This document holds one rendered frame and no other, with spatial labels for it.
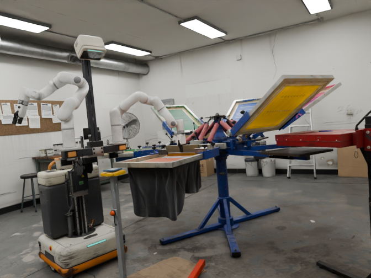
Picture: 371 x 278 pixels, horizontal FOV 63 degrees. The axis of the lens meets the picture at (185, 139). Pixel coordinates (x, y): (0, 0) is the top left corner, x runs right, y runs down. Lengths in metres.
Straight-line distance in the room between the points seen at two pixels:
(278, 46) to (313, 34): 0.68
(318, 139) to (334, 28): 4.58
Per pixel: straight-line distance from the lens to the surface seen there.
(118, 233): 2.38
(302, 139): 2.37
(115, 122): 2.73
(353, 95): 6.50
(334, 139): 2.21
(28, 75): 6.37
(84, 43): 2.58
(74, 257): 2.93
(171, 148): 2.87
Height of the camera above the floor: 1.26
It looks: 3 degrees down
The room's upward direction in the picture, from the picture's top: 5 degrees counter-clockwise
